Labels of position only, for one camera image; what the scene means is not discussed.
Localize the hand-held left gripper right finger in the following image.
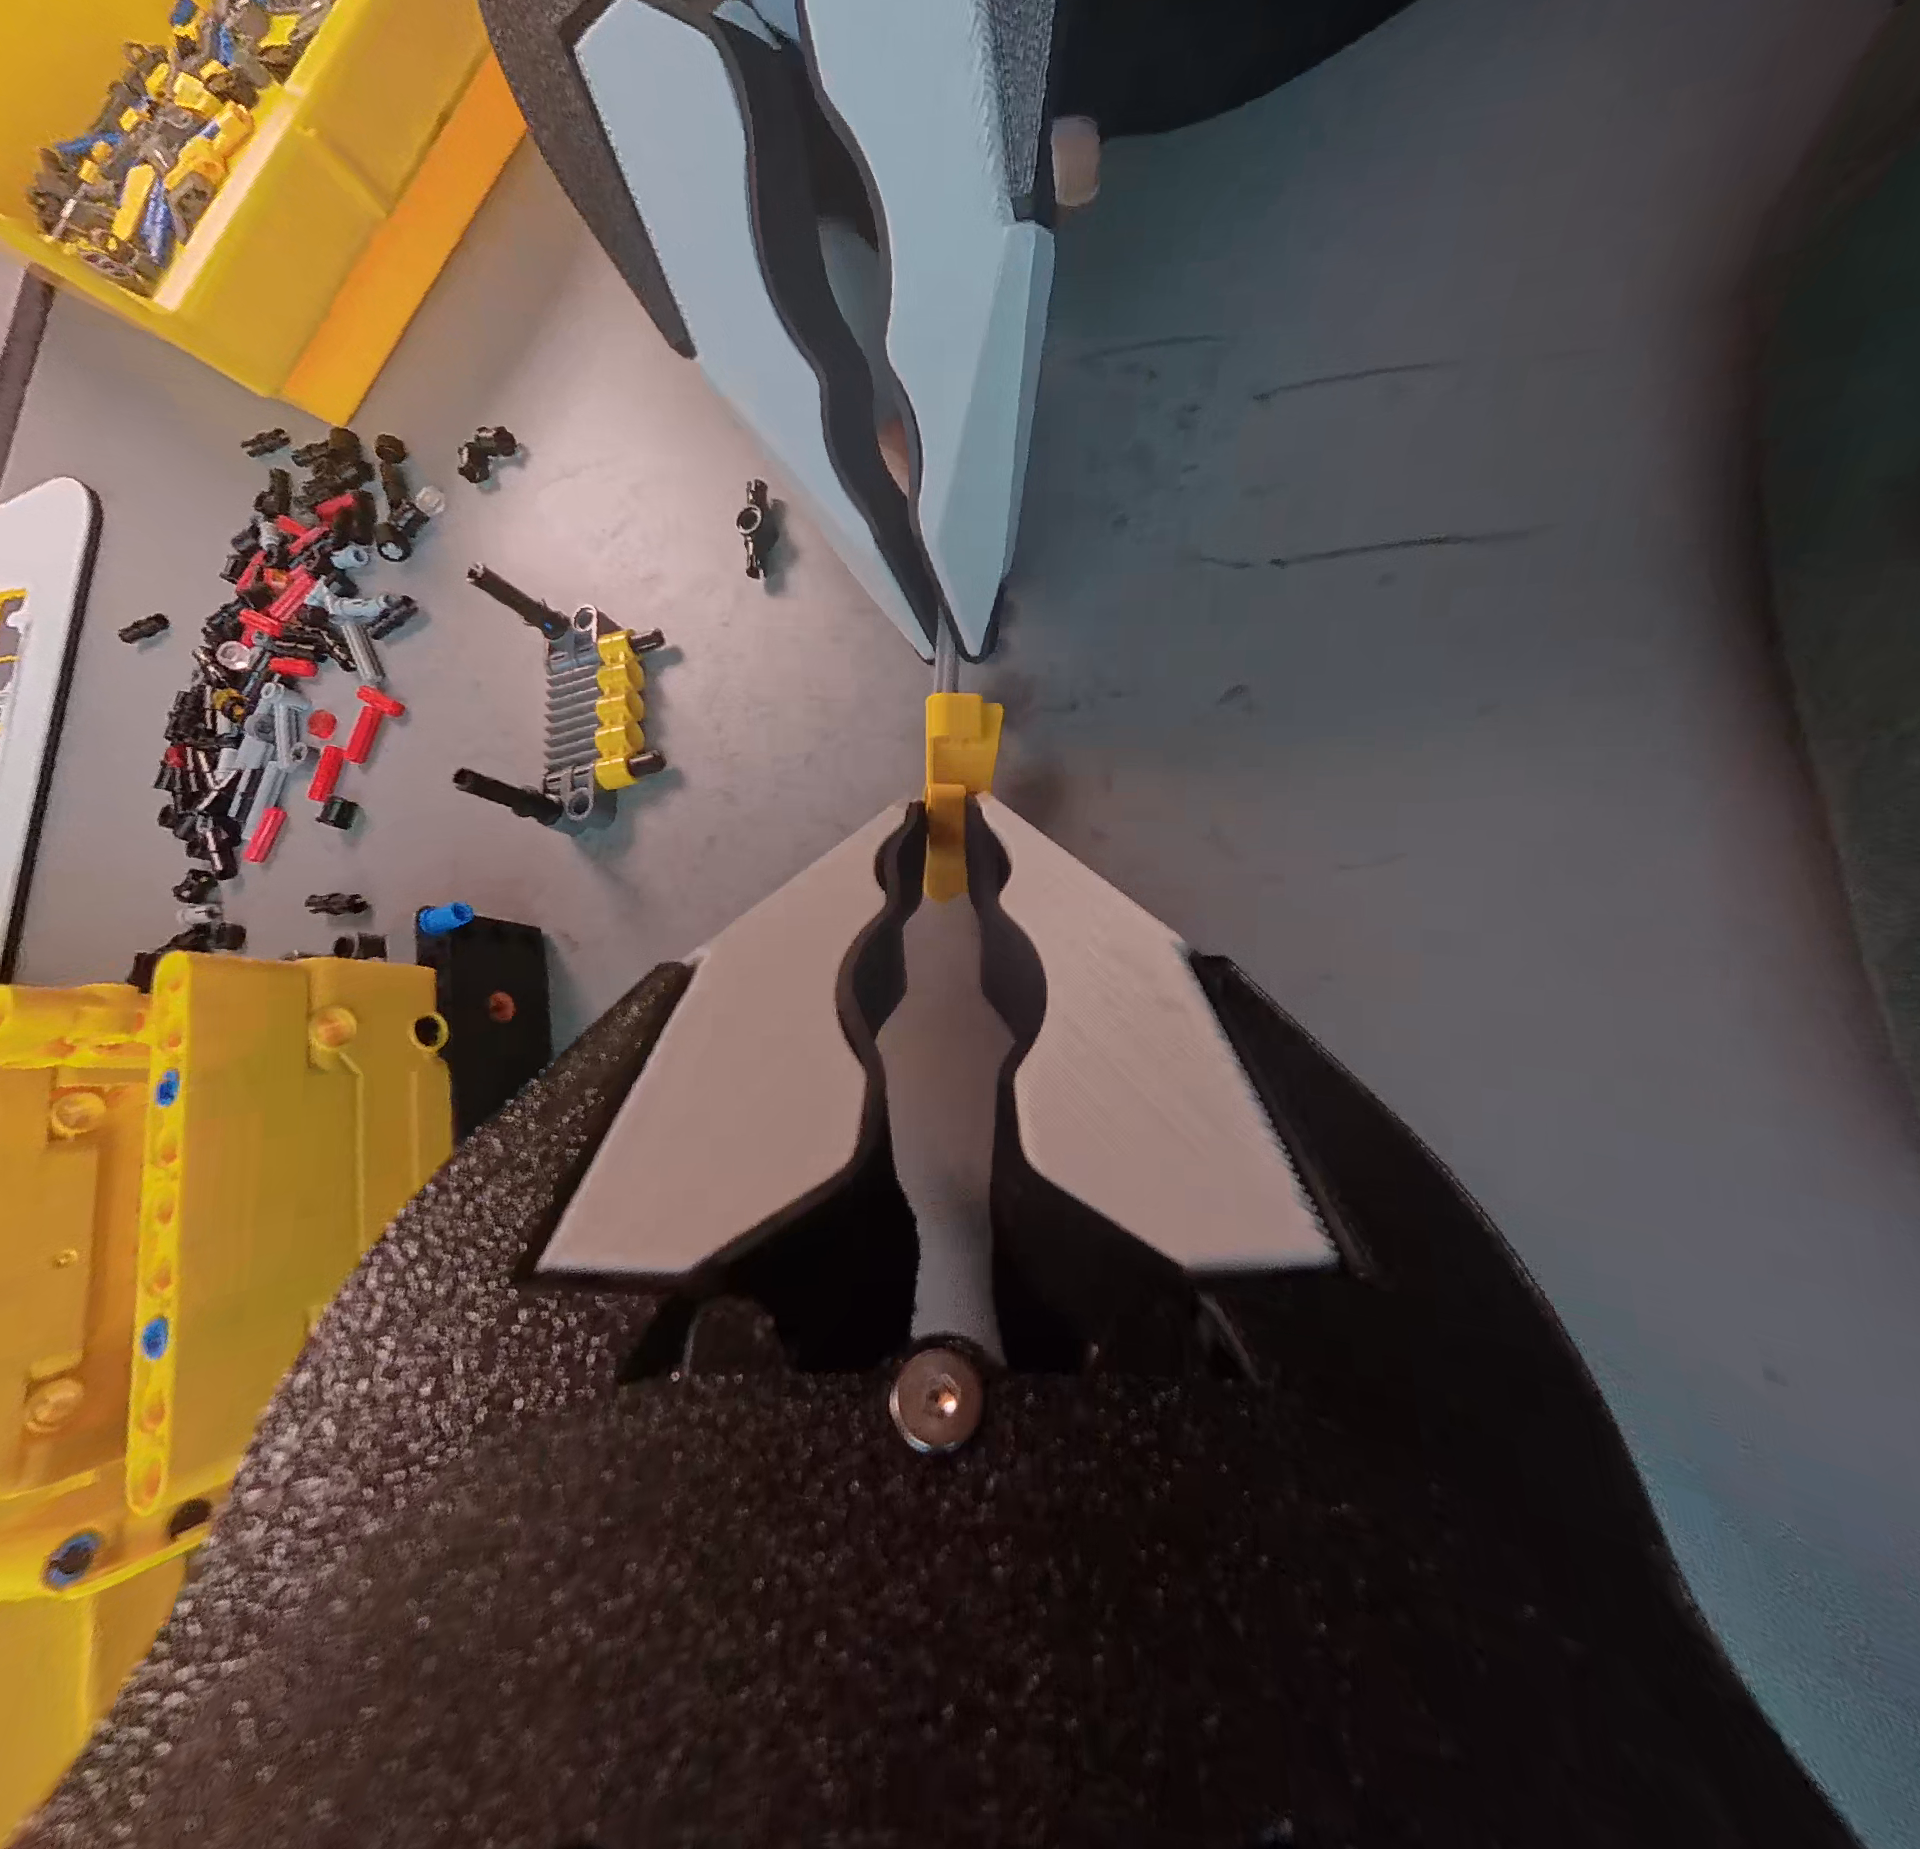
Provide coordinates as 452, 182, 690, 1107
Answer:
970, 797, 1342, 1380

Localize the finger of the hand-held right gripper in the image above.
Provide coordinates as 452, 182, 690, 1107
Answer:
564, 0, 942, 667
795, 0, 1056, 667

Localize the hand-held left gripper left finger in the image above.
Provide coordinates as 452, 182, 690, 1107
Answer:
533, 797, 927, 1377

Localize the yellow lego bracket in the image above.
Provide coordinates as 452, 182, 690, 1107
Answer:
919, 692, 1004, 908

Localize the heap of grey yellow lego parts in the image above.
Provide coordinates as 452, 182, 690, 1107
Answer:
26, 0, 378, 298

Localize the yellow black lego model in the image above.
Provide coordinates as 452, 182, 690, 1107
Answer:
0, 905, 555, 1603

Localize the pile of small lego pins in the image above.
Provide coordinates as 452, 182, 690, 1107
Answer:
120, 424, 526, 950

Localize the grey yellow lego subassembly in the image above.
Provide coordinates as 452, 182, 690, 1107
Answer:
454, 561, 673, 832

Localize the white wooden book stand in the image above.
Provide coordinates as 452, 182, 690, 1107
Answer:
0, 476, 100, 981

